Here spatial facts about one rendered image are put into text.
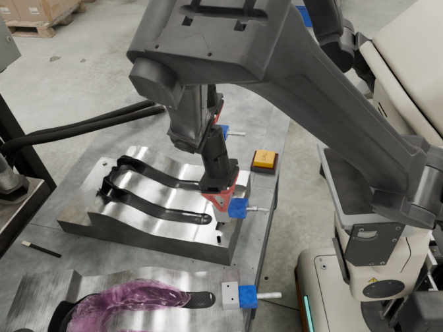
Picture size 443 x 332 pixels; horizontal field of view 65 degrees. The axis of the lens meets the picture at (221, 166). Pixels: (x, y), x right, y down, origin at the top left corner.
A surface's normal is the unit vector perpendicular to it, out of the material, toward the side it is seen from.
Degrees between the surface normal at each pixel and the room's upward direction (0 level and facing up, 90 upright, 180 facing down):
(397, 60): 42
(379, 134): 67
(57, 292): 0
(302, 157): 0
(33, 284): 0
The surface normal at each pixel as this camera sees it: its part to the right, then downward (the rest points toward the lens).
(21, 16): -0.25, 0.70
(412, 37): -0.73, -0.48
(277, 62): 0.62, 0.14
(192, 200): -0.13, -0.71
